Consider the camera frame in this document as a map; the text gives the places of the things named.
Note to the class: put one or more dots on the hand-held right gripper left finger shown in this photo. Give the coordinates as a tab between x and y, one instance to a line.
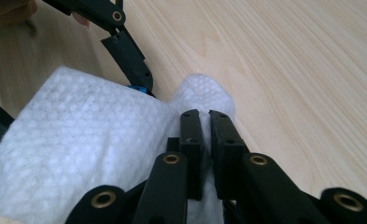
193	149

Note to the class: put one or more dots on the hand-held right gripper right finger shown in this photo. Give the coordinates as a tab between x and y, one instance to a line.
228	155

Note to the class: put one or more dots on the blue and black toy car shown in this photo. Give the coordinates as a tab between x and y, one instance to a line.
139	89

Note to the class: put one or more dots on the white wet wipe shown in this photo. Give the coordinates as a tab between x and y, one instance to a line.
78	140

